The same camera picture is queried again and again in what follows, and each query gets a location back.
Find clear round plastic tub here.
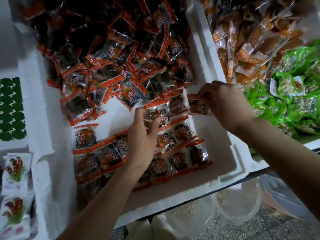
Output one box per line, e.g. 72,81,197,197
165,193,219,238

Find person's right hand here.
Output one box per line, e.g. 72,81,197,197
197,81,257,134

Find person's left hand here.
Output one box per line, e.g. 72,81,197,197
125,107,163,171

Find dark red snack packet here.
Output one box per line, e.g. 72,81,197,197
187,94,213,117
145,100,172,131

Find pile of brown packets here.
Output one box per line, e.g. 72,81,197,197
202,0,312,88

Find green leaf-pattern sheet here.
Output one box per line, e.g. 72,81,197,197
0,76,27,142

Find person's beige trousers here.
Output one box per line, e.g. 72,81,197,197
125,213,179,240

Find person's right forearm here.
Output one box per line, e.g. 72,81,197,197
235,115,320,220

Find person's left forearm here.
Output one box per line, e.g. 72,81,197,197
57,161,151,240

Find pile of white printed packets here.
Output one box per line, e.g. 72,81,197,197
0,152,37,240

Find pile of green packets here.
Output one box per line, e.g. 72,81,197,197
244,40,320,139

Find clear rectangular plastic tub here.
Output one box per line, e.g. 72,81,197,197
260,175,312,218

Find pile of dark red packets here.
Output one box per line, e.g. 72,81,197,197
22,0,214,198

